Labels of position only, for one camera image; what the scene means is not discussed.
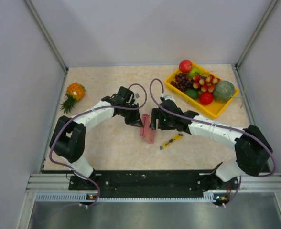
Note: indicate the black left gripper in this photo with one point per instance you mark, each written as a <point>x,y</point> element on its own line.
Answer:
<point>135,120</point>

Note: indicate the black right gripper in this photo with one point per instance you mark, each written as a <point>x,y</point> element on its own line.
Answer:
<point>157,114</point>

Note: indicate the pink express box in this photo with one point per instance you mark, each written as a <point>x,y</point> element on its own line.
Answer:
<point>146,133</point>

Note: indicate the yellow utility knife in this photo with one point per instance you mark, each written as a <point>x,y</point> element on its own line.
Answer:
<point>171,141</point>

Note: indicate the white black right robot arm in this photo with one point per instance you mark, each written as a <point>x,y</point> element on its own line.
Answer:
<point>251,148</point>

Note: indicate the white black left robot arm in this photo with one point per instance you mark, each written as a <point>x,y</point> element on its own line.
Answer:
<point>67,144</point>

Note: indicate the dark purple grape bunch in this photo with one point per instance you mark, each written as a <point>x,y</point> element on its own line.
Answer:
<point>182,82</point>

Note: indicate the green lime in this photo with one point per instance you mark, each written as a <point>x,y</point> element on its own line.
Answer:
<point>192,93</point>

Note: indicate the yellow plastic tray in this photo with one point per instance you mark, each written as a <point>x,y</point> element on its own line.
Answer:
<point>213,110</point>

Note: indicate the red tomato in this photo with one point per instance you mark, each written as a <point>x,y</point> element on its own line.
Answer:
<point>206,98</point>

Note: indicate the red apple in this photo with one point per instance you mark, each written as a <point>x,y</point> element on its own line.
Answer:
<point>185,66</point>

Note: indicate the green apple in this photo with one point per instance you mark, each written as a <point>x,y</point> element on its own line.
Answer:
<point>194,71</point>

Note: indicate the red-yellow cherry bunch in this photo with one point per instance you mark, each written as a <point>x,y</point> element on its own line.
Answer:
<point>205,84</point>

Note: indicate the orange toy pineapple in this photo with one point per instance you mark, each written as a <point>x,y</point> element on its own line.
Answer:
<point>74,93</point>

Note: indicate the green netted melon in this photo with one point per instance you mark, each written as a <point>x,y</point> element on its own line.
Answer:
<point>224,90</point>

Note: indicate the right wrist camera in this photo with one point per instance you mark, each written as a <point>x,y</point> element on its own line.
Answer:
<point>165,97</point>

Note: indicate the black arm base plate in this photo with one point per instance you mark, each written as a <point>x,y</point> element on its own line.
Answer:
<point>152,183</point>

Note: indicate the white slotted cable duct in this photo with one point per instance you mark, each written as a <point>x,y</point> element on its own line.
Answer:
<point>87,198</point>

